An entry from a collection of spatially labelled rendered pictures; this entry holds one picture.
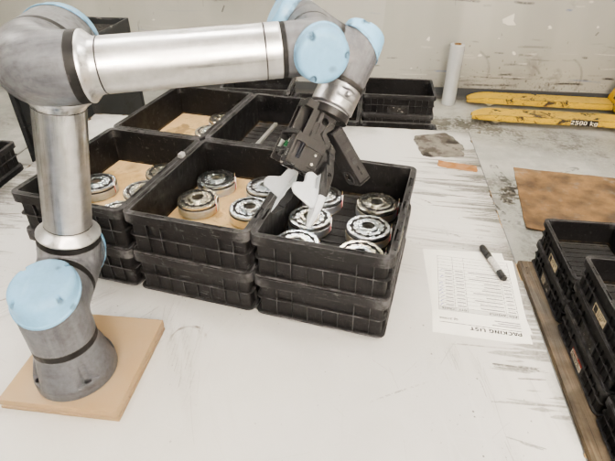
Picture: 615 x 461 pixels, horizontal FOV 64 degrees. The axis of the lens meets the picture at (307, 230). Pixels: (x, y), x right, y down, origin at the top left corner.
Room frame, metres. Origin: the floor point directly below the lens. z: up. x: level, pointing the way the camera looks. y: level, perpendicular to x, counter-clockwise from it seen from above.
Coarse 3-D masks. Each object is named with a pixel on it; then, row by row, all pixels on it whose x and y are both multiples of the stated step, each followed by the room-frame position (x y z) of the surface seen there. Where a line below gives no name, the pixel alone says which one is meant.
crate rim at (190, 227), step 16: (224, 144) 1.24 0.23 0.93; (240, 144) 1.24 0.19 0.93; (160, 176) 1.06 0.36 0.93; (144, 192) 0.98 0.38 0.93; (272, 192) 0.98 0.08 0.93; (128, 208) 0.91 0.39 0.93; (144, 224) 0.88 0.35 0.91; (160, 224) 0.87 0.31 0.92; (176, 224) 0.86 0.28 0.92; (192, 224) 0.85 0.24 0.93; (208, 224) 0.85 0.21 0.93; (240, 240) 0.81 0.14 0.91
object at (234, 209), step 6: (240, 198) 1.06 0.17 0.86; (246, 198) 1.06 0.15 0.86; (252, 198) 1.07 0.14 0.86; (258, 198) 1.06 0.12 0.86; (234, 204) 1.04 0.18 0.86; (240, 204) 1.04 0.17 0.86; (234, 210) 1.01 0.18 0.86; (240, 210) 1.01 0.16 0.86; (234, 216) 0.98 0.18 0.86; (240, 216) 0.98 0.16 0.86; (246, 216) 0.99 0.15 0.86; (252, 216) 0.98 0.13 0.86
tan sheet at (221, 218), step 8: (240, 184) 1.19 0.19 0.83; (240, 192) 1.15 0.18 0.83; (224, 200) 1.11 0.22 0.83; (232, 200) 1.11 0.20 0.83; (176, 208) 1.07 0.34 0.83; (224, 208) 1.07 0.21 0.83; (168, 216) 1.03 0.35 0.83; (176, 216) 1.03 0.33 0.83; (216, 216) 1.03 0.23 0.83; (224, 216) 1.03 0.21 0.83; (216, 224) 0.99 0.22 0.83; (224, 224) 0.99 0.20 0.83
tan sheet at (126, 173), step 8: (120, 160) 1.34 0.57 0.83; (112, 168) 1.29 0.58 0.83; (120, 168) 1.29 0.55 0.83; (128, 168) 1.29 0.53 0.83; (136, 168) 1.29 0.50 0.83; (144, 168) 1.29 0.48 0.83; (120, 176) 1.24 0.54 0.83; (128, 176) 1.24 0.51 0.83; (136, 176) 1.24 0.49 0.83; (144, 176) 1.24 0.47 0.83; (120, 184) 1.19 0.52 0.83; (128, 184) 1.19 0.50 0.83; (120, 192) 1.15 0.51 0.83; (104, 200) 1.11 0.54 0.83; (112, 200) 1.11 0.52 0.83
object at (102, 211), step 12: (108, 132) 1.33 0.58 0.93; (132, 132) 1.33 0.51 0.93; (144, 132) 1.32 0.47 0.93; (192, 144) 1.24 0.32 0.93; (12, 192) 0.98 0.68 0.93; (24, 192) 0.98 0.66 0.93; (36, 204) 0.96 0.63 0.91; (96, 204) 0.93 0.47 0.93; (96, 216) 0.91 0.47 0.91; (108, 216) 0.90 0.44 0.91; (120, 216) 0.90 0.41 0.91
